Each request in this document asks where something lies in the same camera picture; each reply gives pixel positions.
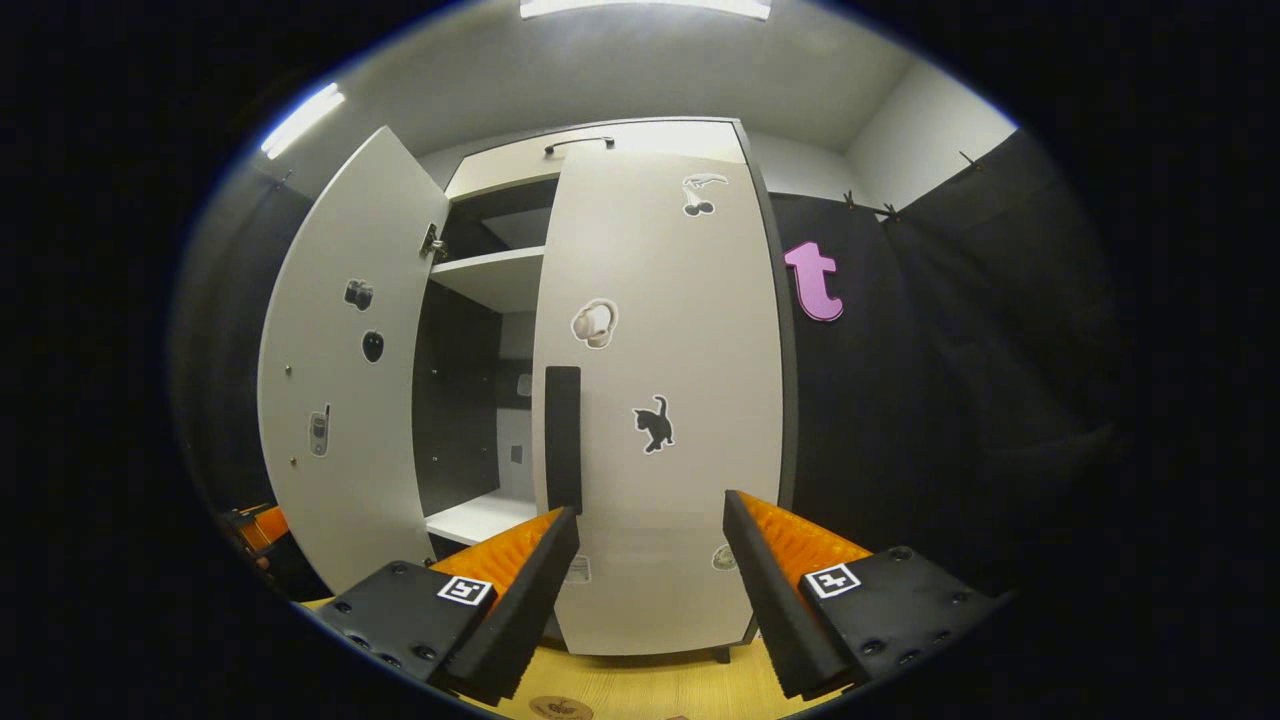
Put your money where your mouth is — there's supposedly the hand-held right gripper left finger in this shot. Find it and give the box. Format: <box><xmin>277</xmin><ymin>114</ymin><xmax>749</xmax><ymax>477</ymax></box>
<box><xmin>313</xmin><ymin>505</ymin><xmax>582</xmax><ymax>707</ymax></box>

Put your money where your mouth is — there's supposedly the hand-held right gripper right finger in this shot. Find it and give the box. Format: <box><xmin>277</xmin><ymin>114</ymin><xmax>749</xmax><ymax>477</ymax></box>
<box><xmin>722</xmin><ymin>489</ymin><xmax>1001</xmax><ymax>701</ymax></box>

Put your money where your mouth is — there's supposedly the white cabinet door black handle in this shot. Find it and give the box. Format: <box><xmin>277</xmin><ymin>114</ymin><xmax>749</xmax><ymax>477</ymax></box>
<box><xmin>530</xmin><ymin>148</ymin><xmax>787</xmax><ymax>658</ymax></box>

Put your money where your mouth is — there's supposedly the white cabinet door with hinges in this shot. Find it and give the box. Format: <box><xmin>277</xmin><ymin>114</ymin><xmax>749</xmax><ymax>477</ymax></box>
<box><xmin>257</xmin><ymin>126</ymin><xmax>451</xmax><ymax>596</ymax></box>

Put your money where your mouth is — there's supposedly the black backdrop cloth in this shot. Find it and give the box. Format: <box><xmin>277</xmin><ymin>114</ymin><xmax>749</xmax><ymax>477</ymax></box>
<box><xmin>170</xmin><ymin>128</ymin><xmax>1123</xmax><ymax>601</ymax></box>

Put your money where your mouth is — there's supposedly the white open cabinet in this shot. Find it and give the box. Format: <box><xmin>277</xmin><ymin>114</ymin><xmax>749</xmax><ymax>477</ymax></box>
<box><xmin>413</xmin><ymin>117</ymin><xmax>801</xmax><ymax>663</ymax></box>

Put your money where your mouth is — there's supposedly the narrow ceiling light strip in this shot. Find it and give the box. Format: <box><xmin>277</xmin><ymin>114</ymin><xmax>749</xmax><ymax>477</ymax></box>
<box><xmin>260</xmin><ymin>83</ymin><xmax>347</xmax><ymax>161</ymax></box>

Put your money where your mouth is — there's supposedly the white cabinet drawer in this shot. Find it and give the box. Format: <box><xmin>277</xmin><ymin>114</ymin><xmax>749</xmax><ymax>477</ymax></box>
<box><xmin>445</xmin><ymin>119</ymin><xmax>747</xmax><ymax>202</ymax></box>

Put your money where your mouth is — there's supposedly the wide ceiling light panel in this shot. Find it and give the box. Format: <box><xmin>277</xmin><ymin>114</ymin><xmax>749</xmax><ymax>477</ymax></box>
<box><xmin>518</xmin><ymin>0</ymin><xmax>773</xmax><ymax>22</ymax></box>

